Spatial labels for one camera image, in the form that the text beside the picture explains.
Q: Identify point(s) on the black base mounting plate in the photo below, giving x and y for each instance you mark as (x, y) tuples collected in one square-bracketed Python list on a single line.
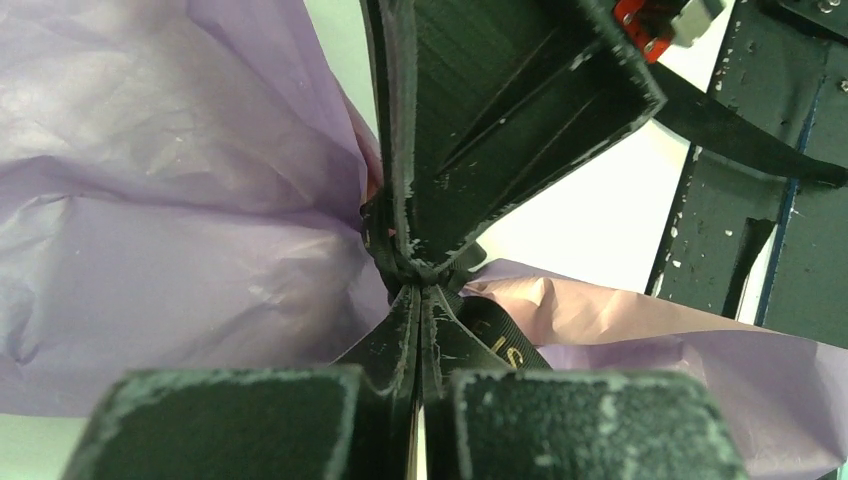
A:
[(759, 248)]

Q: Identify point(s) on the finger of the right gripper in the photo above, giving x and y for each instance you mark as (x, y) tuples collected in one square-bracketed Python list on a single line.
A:
[(511, 96), (391, 34)]

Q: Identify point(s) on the pink purple wrapping paper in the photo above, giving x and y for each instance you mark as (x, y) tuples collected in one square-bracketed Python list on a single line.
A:
[(182, 185)]

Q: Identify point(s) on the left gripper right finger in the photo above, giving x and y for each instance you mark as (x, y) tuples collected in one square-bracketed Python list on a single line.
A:
[(489, 417)]

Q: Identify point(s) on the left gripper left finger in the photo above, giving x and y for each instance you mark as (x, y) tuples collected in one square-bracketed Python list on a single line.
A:
[(348, 420)]

